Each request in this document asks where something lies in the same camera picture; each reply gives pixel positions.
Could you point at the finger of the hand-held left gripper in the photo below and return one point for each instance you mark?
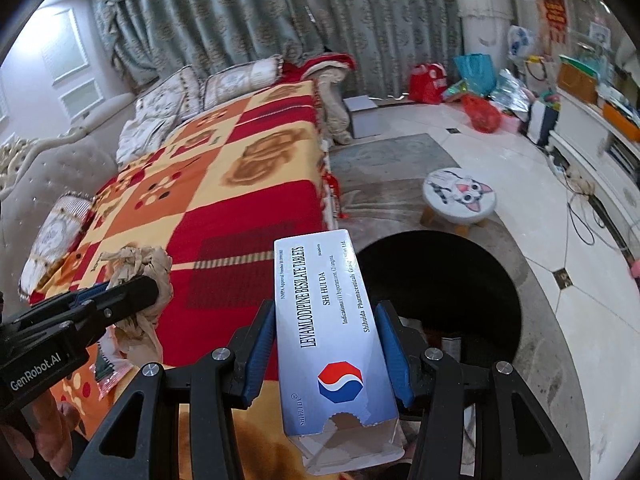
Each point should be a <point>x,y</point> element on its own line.
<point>135,295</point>
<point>90,294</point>

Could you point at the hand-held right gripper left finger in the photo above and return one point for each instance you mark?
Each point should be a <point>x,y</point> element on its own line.
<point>260,355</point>

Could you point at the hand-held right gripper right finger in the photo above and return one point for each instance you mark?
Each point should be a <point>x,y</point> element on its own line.
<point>395,355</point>

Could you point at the brown paper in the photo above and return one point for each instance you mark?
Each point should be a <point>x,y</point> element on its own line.
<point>150,260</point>

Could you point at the white blue medicine box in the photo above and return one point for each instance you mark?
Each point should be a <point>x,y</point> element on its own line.
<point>325,320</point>

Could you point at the black trash bin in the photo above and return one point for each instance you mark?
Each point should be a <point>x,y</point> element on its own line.
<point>450,280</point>

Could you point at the person's left hand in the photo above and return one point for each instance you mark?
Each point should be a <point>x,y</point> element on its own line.
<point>45,435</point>

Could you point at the cream striped bolster pillow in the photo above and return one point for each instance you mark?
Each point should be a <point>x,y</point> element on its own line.
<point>55,240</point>

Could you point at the pink packet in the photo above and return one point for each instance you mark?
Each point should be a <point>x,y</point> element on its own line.
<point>112,381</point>

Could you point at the beige tufted bed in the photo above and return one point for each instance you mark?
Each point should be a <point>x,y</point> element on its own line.
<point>40,170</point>

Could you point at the red orange printed blanket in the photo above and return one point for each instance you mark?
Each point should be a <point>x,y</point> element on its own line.
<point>225,185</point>

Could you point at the white quilt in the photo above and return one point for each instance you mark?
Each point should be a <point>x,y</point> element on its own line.
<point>142,135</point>

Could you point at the cat print stool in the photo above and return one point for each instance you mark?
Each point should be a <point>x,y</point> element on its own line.
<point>457,192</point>

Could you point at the grey rug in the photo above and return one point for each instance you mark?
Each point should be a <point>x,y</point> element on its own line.
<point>380,160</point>

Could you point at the cream embroidered pillow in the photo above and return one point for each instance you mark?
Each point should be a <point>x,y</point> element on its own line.
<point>240,80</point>
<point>170,92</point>

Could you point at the white cardboard box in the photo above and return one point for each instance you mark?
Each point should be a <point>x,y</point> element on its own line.
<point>367,117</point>

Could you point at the red plastic bag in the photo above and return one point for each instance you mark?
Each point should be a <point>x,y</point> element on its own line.
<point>482,115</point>

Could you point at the navy white bag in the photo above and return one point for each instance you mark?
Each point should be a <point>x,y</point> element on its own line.
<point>542,122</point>

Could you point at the white low cabinet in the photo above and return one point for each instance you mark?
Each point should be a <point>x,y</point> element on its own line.
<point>600,160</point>

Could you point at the silver foil bag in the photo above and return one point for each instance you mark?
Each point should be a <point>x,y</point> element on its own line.
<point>510,92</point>

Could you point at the teal bag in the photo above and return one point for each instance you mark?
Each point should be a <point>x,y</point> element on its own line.
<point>475,72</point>

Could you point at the red cloth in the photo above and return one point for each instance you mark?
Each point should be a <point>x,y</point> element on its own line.
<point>330,62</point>

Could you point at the grey green patterned curtain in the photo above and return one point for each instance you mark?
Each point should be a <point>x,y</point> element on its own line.
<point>250,5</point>

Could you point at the white blue plastic bag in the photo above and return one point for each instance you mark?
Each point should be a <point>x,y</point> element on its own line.
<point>520,42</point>

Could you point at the white lace curtain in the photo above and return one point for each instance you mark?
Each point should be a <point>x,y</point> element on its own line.
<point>482,0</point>

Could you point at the red wall poster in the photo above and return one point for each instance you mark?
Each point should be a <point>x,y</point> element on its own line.
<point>550,10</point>

